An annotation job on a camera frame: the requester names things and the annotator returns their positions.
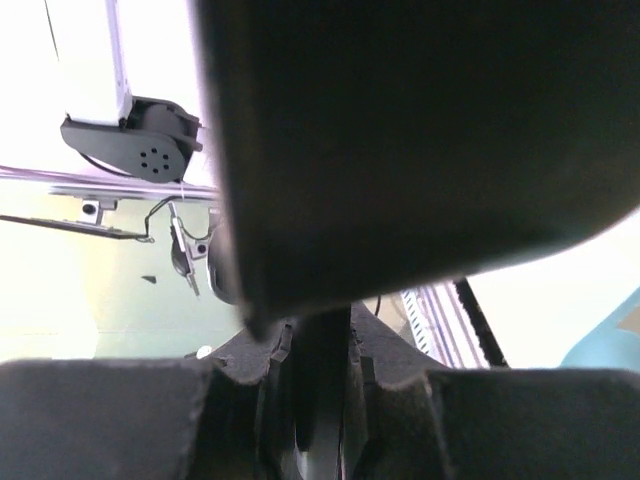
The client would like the aluminium front rail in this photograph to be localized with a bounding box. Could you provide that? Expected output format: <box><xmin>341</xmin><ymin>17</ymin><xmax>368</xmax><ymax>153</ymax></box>
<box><xmin>1</xmin><ymin>167</ymin><xmax>220</xmax><ymax>201</ymax></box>

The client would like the black litter scoop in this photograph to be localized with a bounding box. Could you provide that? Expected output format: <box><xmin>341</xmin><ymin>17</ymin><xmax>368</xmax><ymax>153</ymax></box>
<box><xmin>194</xmin><ymin>1</ymin><xmax>639</xmax><ymax>479</ymax></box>

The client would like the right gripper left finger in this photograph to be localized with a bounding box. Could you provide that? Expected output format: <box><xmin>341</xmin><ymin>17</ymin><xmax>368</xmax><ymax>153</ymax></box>
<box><xmin>1</xmin><ymin>324</ymin><xmax>293</xmax><ymax>479</ymax></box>

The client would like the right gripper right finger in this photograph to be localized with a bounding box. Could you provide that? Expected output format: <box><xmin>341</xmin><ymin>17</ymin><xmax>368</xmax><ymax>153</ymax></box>
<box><xmin>350</xmin><ymin>304</ymin><xmax>639</xmax><ymax>479</ymax></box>

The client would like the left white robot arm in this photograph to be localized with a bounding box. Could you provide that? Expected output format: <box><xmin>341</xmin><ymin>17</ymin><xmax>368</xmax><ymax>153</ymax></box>
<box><xmin>45</xmin><ymin>1</ymin><xmax>203</xmax><ymax>184</ymax></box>

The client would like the blue slotted cable duct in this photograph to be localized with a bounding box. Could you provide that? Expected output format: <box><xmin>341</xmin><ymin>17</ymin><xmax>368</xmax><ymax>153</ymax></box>
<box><xmin>400</xmin><ymin>282</ymin><xmax>490</xmax><ymax>369</ymax></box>

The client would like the teal cat litter box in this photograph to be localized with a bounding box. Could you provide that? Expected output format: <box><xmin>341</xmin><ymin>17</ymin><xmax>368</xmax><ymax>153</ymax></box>
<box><xmin>559</xmin><ymin>289</ymin><xmax>639</xmax><ymax>373</ymax></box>

